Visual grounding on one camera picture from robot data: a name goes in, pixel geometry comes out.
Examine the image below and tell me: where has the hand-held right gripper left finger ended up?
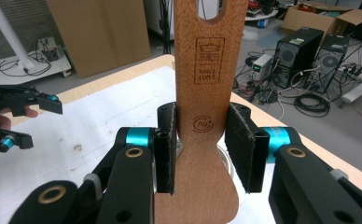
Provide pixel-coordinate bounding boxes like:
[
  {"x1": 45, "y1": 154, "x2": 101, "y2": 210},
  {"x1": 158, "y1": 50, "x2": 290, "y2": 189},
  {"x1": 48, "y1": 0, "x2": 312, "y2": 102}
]
[{"x1": 126, "y1": 102, "x2": 177, "y2": 195}]

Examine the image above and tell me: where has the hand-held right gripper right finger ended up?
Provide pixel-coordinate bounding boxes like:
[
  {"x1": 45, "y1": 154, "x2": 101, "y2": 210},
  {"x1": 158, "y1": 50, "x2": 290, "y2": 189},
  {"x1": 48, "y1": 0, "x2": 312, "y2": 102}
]
[{"x1": 225, "y1": 103, "x2": 292, "y2": 194}]

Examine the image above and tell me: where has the wooden rice spatula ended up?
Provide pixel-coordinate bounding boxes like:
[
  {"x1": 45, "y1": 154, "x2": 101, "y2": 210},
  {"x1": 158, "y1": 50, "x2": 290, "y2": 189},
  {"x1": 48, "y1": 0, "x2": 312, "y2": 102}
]
[{"x1": 153, "y1": 0, "x2": 249, "y2": 224}]

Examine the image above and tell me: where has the white pole stand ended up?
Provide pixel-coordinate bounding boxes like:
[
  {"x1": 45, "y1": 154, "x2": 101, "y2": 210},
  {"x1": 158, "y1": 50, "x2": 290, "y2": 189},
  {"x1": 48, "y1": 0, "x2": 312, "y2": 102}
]
[{"x1": 0, "y1": 0, "x2": 73, "y2": 86}]

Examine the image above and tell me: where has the small white power supply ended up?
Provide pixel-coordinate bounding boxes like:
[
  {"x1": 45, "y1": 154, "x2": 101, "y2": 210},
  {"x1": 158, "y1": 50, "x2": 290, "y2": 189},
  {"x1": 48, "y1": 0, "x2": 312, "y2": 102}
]
[{"x1": 249, "y1": 53, "x2": 274, "y2": 82}]

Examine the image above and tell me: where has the large brown cardboard sheet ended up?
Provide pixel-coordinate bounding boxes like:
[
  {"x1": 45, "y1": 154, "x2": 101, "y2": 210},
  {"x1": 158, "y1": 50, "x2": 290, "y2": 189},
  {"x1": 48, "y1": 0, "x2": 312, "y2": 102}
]
[{"x1": 46, "y1": 0, "x2": 152, "y2": 79}]

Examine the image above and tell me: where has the black computer tower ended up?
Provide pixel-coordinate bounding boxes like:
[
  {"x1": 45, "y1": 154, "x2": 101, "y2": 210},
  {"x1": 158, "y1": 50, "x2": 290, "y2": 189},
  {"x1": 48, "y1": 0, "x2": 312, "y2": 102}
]
[
  {"x1": 274, "y1": 26, "x2": 325, "y2": 90},
  {"x1": 304, "y1": 33, "x2": 350, "y2": 94}
]

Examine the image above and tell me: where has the wide open cardboard box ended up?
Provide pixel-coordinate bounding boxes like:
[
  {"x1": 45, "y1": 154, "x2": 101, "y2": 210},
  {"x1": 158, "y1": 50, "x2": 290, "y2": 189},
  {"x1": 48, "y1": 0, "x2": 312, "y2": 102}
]
[{"x1": 281, "y1": 3, "x2": 362, "y2": 42}]

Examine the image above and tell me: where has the thick coiled black cable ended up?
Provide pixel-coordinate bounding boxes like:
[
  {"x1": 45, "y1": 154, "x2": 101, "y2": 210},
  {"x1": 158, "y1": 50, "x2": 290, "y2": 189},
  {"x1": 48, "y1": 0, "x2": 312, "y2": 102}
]
[{"x1": 293, "y1": 92, "x2": 331, "y2": 119}]

